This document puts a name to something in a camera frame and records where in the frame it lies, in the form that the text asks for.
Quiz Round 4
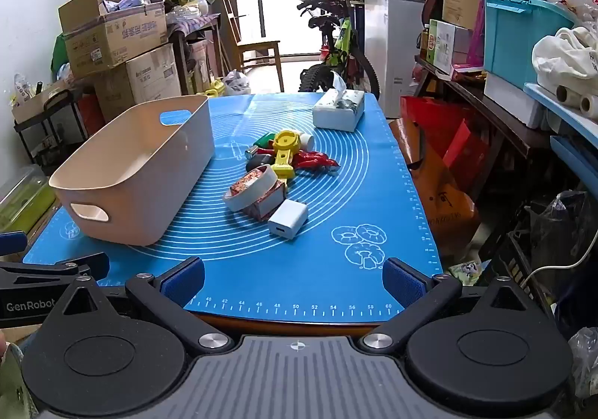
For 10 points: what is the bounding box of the yellow plastic toy tool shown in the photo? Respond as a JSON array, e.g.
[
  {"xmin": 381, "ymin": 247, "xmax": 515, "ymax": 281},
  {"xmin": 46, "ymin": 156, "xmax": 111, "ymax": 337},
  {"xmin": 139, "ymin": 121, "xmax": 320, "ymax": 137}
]
[{"xmin": 272, "ymin": 130, "xmax": 304, "ymax": 181}]

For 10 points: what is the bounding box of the small low cardboard box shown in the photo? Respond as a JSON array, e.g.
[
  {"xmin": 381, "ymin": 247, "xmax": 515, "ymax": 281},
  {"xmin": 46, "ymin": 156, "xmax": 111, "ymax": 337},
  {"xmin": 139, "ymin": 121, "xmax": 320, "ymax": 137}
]
[{"xmin": 12, "ymin": 81, "xmax": 71, "ymax": 125}]

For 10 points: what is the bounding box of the black plastic bag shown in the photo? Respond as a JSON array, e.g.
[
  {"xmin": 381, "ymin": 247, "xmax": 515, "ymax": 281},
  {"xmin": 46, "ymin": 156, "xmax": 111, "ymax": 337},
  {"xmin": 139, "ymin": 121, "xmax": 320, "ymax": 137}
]
[{"xmin": 527, "ymin": 190, "xmax": 598, "ymax": 289}]

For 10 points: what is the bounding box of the small printed snack packet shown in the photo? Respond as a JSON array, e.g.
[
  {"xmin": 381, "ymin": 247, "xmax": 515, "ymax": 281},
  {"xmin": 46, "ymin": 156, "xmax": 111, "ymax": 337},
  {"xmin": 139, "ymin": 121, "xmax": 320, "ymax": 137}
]
[{"xmin": 447, "ymin": 260, "xmax": 485, "ymax": 285}]

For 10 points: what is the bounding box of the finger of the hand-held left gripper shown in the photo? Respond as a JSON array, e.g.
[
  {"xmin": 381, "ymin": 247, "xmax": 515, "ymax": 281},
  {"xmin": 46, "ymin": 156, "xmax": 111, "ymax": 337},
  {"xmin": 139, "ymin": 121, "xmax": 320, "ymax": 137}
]
[
  {"xmin": 0, "ymin": 231, "xmax": 29, "ymax": 257},
  {"xmin": 0, "ymin": 252, "xmax": 110, "ymax": 286}
]

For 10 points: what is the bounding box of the red patterned small box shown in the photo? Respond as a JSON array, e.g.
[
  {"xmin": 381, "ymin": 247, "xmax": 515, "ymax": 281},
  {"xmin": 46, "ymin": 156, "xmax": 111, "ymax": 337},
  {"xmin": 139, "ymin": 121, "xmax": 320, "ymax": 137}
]
[{"xmin": 242, "ymin": 180, "xmax": 287, "ymax": 220}]

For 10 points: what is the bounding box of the beige plastic basket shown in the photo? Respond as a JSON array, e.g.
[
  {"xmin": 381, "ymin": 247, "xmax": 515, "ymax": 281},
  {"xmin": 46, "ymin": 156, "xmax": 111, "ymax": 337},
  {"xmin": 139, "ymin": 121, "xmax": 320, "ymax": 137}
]
[{"xmin": 48, "ymin": 94, "xmax": 216, "ymax": 247}]

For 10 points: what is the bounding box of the white tissue box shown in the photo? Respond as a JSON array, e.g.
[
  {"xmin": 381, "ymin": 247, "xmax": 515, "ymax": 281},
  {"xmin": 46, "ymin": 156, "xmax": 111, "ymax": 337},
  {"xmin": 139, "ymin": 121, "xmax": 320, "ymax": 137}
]
[{"xmin": 312, "ymin": 72, "xmax": 366, "ymax": 132}]

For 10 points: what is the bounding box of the open cardboard box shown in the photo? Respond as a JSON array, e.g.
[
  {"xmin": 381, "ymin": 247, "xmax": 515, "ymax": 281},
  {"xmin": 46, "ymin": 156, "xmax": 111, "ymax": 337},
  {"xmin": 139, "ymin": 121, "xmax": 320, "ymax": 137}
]
[{"xmin": 58, "ymin": 0, "xmax": 170, "ymax": 80}]

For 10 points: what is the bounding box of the small black object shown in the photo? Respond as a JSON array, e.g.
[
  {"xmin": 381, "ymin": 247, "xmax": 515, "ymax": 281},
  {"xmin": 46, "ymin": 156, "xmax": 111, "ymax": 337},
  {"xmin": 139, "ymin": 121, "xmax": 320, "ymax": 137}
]
[{"xmin": 246, "ymin": 154, "xmax": 276, "ymax": 173}]

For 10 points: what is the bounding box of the light blue shelf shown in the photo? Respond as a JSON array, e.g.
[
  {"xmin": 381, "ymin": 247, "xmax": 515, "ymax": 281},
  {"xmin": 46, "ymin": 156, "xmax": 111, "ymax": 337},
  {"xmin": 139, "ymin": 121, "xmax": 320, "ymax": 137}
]
[{"xmin": 523, "ymin": 83, "xmax": 598, "ymax": 188}]

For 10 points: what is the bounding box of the green clear plastic container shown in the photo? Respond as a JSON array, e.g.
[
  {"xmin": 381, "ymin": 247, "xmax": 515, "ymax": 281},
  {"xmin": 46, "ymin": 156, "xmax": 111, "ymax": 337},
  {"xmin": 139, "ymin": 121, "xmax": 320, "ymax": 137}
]
[{"xmin": 0, "ymin": 164, "xmax": 58, "ymax": 234}]

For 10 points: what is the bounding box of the green white carton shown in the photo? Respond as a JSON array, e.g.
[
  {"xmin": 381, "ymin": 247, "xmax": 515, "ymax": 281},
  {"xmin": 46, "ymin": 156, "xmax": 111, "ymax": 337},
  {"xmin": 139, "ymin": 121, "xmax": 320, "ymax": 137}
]
[{"xmin": 427, "ymin": 19, "xmax": 471, "ymax": 76}]

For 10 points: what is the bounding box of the white cable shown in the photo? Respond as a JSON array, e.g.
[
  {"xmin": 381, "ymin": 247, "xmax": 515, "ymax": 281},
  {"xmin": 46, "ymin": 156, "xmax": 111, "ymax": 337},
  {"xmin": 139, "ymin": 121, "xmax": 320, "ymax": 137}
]
[{"xmin": 520, "ymin": 236, "xmax": 598, "ymax": 291}]

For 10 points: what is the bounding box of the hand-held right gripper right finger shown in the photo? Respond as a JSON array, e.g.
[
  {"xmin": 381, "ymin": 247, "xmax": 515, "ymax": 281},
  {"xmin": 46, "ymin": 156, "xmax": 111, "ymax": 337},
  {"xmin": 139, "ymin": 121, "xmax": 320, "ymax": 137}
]
[{"xmin": 357, "ymin": 258, "xmax": 557, "ymax": 354}]

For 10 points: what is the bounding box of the red paper bag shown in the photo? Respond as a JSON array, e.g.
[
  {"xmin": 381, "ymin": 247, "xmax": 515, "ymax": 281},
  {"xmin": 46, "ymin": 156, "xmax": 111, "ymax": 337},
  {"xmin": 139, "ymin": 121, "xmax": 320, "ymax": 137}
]
[{"xmin": 399, "ymin": 96, "xmax": 490, "ymax": 195}]

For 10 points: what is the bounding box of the wooden chair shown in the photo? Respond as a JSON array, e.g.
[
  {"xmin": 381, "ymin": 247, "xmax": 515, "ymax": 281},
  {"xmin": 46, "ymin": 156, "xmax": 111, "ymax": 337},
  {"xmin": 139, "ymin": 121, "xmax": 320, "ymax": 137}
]
[{"xmin": 219, "ymin": 0, "xmax": 286, "ymax": 93}]

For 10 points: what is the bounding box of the white flat box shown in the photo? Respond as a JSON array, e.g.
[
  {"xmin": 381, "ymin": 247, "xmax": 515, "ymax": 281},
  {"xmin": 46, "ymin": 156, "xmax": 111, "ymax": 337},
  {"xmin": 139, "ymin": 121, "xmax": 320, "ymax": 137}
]
[{"xmin": 483, "ymin": 72, "xmax": 546, "ymax": 130}]

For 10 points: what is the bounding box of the white cloth bag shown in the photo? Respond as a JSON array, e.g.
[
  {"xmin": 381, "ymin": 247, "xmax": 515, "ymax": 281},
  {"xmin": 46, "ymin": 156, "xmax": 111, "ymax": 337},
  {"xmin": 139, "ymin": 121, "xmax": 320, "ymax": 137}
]
[{"xmin": 531, "ymin": 27, "xmax": 598, "ymax": 93}]

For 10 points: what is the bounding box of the black metal rack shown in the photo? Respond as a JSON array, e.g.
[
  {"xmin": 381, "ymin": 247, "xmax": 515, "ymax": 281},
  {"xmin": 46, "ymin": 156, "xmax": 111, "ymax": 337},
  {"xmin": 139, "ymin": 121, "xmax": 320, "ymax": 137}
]
[{"xmin": 14, "ymin": 89, "xmax": 90, "ymax": 170}]

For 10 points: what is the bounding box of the blue silicone baking mat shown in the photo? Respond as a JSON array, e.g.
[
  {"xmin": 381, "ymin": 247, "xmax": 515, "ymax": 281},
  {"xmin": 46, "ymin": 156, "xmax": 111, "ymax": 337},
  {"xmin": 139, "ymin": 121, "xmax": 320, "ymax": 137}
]
[{"xmin": 22, "ymin": 92, "xmax": 444, "ymax": 324}]

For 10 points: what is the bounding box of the clear plastic bag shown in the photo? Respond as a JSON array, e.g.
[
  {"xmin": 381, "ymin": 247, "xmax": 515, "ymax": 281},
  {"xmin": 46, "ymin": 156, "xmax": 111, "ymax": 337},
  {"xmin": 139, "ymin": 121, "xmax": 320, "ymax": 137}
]
[{"xmin": 224, "ymin": 68, "xmax": 253, "ymax": 96}]

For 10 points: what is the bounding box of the white patterned tape roll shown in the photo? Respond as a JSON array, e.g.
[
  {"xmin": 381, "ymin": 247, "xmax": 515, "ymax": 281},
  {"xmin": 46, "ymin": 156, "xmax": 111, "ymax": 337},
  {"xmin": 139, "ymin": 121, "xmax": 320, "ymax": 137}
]
[{"xmin": 223, "ymin": 164, "xmax": 280, "ymax": 213}]

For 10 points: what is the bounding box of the orange shopping bag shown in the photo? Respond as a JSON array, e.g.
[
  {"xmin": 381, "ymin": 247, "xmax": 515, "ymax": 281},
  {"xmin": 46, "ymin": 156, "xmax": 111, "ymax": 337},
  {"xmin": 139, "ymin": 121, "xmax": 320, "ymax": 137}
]
[{"xmin": 389, "ymin": 120, "xmax": 482, "ymax": 261}]

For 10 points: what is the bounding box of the white chest freezer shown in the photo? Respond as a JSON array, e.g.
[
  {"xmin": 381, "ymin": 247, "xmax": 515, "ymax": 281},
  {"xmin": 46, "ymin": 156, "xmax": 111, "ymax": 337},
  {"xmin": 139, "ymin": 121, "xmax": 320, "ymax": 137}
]
[{"xmin": 362, "ymin": 0, "xmax": 428, "ymax": 119}]

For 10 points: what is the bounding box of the red plastic tool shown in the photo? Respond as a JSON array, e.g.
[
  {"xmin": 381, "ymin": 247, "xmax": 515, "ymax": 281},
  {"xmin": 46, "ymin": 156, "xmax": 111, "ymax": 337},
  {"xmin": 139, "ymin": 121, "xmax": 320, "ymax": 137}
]
[{"xmin": 293, "ymin": 149, "xmax": 339, "ymax": 173}]

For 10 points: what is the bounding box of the cloth covered table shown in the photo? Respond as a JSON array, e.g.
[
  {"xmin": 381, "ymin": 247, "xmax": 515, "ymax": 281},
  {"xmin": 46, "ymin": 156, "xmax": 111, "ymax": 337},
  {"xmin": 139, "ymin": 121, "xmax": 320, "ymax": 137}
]
[{"xmin": 167, "ymin": 12, "xmax": 224, "ymax": 95}]

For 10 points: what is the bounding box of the green black bicycle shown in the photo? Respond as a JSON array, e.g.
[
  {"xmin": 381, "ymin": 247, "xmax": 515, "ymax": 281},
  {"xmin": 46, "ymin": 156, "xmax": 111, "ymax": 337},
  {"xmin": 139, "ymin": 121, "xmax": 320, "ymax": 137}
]
[{"xmin": 286, "ymin": 0, "xmax": 381, "ymax": 98}]

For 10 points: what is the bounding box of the teal plastic storage bin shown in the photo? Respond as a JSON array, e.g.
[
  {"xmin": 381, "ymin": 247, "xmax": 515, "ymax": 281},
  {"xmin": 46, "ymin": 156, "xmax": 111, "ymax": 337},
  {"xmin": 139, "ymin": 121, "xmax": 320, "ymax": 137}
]
[{"xmin": 479, "ymin": 0, "xmax": 580, "ymax": 91}]

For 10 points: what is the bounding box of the white charger plug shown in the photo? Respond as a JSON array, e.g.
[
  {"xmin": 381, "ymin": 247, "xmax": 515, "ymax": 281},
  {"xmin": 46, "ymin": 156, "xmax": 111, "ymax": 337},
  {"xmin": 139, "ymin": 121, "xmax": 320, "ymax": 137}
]
[{"xmin": 268, "ymin": 199, "xmax": 310, "ymax": 240}]

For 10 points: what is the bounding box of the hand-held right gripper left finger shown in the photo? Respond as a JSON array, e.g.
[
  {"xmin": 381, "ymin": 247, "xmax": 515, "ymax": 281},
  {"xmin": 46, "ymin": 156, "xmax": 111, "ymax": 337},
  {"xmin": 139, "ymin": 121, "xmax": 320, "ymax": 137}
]
[{"xmin": 42, "ymin": 257, "xmax": 234, "ymax": 354}]

